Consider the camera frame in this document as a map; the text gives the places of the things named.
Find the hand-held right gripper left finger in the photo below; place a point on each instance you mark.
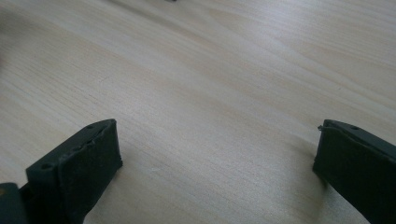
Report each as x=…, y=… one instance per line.
x=79, y=174

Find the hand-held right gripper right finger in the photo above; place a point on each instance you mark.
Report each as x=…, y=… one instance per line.
x=358, y=168

